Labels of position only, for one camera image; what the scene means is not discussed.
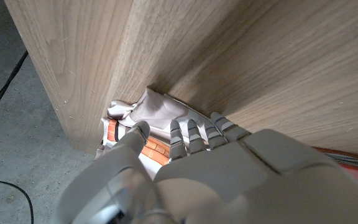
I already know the beige orange patterned cloth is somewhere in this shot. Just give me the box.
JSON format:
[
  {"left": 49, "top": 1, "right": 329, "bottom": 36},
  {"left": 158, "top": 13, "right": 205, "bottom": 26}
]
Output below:
[{"left": 94, "top": 86, "right": 213, "bottom": 175}]

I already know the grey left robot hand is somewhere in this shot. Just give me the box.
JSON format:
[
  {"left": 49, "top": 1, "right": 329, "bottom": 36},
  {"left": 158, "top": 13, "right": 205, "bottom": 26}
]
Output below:
[{"left": 50, "top": 111, "right": 358, "bottom": 224}]

